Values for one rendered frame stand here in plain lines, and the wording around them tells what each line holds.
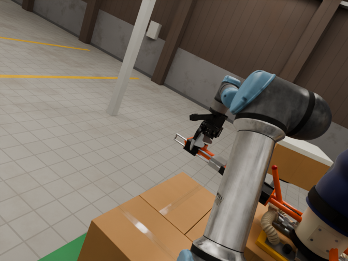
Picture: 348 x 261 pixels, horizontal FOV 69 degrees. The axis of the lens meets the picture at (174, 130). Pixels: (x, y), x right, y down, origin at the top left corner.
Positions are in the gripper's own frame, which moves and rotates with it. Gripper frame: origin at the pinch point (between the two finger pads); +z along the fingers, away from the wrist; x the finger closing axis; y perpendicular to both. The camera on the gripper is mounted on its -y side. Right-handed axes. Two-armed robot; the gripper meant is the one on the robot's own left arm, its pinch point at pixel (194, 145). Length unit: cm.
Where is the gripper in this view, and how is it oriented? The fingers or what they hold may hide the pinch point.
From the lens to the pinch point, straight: 119.1
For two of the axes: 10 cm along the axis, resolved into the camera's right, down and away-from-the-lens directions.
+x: 5.3, -1.2, 8.4
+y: 7.6, 5.1, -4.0
